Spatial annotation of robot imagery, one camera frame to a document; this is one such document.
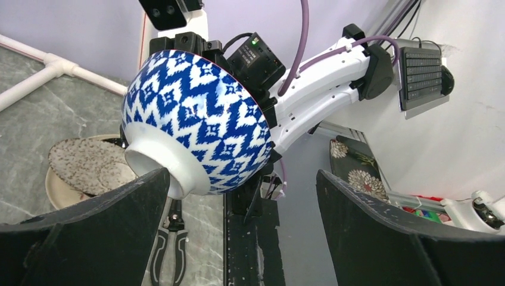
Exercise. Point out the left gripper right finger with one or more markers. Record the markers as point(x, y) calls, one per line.
point(374, 243)

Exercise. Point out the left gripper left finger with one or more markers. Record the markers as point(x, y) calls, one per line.
point(104, 240)

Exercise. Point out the pink rimmed ceramic plate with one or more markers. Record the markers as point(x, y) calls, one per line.
point(61, 194)

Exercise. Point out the speckled grey ceramic plate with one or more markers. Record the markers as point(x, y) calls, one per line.
point(90, 165)

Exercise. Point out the red patterned ceramic bowl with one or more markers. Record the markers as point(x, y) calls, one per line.
point(188, 115)

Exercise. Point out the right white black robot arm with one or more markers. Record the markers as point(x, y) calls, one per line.
point(296, 100)

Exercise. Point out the black floral rectangular dish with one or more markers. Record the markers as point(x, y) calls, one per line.
point(353, 162)

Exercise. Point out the black grey pliers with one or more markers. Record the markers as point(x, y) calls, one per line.
point(172, 235)

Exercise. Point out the black keyboard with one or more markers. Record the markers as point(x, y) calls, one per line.
point(423, 77)

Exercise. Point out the white PVC pipe frame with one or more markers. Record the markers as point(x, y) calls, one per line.
point(55, 66)

